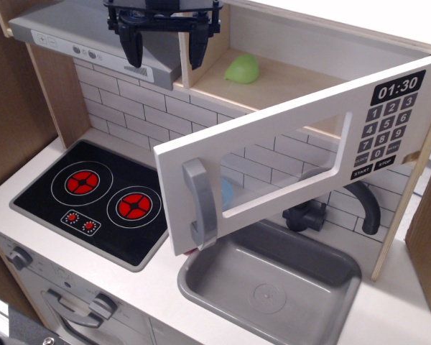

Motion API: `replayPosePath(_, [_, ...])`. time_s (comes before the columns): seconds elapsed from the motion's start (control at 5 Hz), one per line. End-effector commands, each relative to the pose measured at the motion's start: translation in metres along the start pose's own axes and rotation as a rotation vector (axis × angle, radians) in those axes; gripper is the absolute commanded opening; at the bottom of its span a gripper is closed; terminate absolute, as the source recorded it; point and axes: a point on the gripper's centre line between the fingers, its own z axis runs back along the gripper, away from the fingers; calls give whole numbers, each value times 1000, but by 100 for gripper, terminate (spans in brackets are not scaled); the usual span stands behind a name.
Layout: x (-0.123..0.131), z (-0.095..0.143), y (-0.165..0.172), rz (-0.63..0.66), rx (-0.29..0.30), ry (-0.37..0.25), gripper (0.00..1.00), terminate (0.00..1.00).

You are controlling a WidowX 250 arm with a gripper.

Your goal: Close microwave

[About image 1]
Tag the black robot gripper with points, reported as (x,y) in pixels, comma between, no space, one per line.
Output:
(200,18)

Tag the white toy microwave door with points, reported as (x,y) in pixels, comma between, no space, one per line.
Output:
(302,149)

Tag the grey range hood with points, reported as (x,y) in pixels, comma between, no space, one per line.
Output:
(79,29)

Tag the green toy pear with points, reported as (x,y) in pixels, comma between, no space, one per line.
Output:
(244,70)

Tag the light blue bowl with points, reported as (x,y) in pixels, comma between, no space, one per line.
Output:
(226,193)

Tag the black toy stovetop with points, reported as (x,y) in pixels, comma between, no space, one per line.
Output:
(102,201)

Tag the dark grey toy faucet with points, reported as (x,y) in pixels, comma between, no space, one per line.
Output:
(311,214)

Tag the grey oven knob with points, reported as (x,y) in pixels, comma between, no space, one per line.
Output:
(19,258)

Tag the grey toy sink basin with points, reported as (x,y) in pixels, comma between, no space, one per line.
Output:
(275,283)

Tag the black equipment corner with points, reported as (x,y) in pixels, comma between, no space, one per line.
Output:
(27,331)

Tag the grey microwave door handle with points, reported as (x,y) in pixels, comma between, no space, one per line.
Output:
(204,230)

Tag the grey oven door handle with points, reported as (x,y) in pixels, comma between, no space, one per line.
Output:
(76,311)

